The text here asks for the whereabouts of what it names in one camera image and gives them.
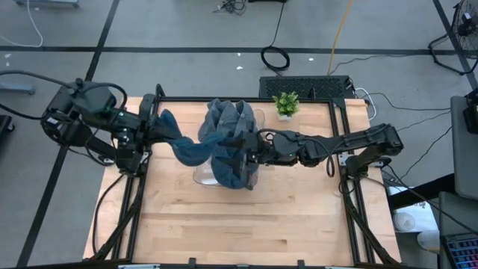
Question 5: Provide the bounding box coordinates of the green plant in white pot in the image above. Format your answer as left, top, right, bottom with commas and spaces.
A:
271, 91, 300, 122

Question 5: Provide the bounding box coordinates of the backlit keyboard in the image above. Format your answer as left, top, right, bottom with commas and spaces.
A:
441, 232, 478, 269

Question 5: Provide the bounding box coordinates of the black bar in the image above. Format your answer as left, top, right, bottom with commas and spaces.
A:
387, 173, 456, 211

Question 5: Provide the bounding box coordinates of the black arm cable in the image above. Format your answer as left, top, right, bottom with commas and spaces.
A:
255, 128, 338, 179
0, 69, 130, 121

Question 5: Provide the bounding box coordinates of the black coiled cable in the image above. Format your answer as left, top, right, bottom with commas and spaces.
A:
260, 0, 291, 72

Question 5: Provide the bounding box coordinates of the grey metal bar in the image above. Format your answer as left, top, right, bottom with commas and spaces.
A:
13, 0, 80, 9
0, 82, 37, 96

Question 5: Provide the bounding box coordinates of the grey table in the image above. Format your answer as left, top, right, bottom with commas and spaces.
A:
450, 95, 478, 202

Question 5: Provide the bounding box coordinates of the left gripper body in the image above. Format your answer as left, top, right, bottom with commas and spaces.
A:
137, 93, 163, 146

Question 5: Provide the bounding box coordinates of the black device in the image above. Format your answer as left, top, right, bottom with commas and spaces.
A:
462, 87, 478, 135

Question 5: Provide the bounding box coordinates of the black floor fan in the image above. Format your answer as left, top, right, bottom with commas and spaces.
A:
428, 0, 478, 75

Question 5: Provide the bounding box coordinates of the black box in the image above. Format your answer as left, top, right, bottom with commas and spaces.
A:
0, 114, 16, 134

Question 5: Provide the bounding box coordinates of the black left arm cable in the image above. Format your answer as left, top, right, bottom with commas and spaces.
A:
0, 69, 130, 121

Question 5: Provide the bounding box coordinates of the black floor cable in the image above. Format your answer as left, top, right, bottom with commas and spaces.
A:
367, 91, 452, 112

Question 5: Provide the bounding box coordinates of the clear plastic bin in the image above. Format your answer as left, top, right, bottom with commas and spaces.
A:
252, 108, 267, 132
192, 160, 261, 191

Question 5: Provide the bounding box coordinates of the white floor cable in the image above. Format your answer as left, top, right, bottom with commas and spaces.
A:
0, 0, 44, 49

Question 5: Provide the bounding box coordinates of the white round object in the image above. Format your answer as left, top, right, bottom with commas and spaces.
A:
392, 211, 417, 232
417, 229, 441, 252

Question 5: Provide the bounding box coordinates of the black mesh computer tower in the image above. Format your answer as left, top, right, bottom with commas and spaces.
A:
258, 75, 355, 100

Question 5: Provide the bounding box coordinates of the black cable bundle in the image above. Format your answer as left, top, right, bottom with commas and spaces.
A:
213, 0, 248, 16

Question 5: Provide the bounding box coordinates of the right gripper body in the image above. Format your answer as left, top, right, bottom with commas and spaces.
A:
242, 129, 277, 166

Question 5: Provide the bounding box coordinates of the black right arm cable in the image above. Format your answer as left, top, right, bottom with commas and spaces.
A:
255, 128, 338, 179

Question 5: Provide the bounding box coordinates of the yellow cable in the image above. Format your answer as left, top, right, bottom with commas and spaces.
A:
326, 0, 354, 75

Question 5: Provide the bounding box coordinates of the white power cable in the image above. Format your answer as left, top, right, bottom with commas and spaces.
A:
353, 87, 378, 122

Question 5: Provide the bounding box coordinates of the black aluminium table frame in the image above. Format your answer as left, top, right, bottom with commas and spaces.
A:
84, 84, 403, 269

